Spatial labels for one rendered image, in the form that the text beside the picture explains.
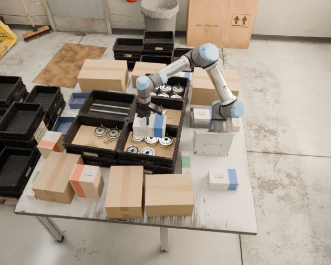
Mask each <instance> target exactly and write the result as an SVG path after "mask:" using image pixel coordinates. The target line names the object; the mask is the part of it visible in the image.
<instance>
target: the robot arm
mask: <svg viewBox="0 0 331 265"><path fill-rule="evenodd" d="M218 54H219V51H218V49H217V47H216V46H215V45H213V44H211V43H207V44H203V45H201V46H199V47H196V48H194V49H192V50H190V51H189V52H188V53H186V54H185V55H183V56H181V57H180V59H178V60H177V61H175V62H173V63H171V64H170V65H168V66H166V67H164V68H162V69H160V70H158V71H156V72H154V73H153V74H151V75H149V76H140V77H138V78H137V80H136V87H137V94H138V98H137V99H136V104H137V110H136V113H137V117H139V118H143V117H146V118H144V119H143V122H141V123H140V126H141V127H145V128H146V129H147V132H148V130H149V117H150V114H152V112H154V113H156V114H158V115H162V114H163V108H161V107H159V106H157V105H155V104H153V103H151V95H150V91H152V90H154V89H156V88H158V87H159V86H161V85H164V84H165V83H166V82H167V81H168V78H170V77H172V76H174V75H175V74H177V73H179V72H181V71H183V70H185V69H189V68H191V67H195V66H199V65H201V67H202V69H204V70H206V72H207V74H208V76H209V78H210V80H211V82H212V84H213V86H214V88H215V90H216V92H217V94H218V96H219V98H220V100H216V101H214V102H213V103H212V107H211V108H212V111H211V123H210V126H209V131H211V132H225V133H228V132H229V127H228V124H227V119H228V118H239V117H241V116H242V115H243V113H244V110H245V107H244V103H243V102H242V101H240V100H238V99H237V97H236V96H234V95H233V94H232V92H231V90H230V88H229V86H228V84H227V82H226V80H225V78H224V76H223V74H222V72H221V70H220V68H219V66H218V61H219V60H218V56H219V55H218ZM146 120H147V122H146Z"/></svg>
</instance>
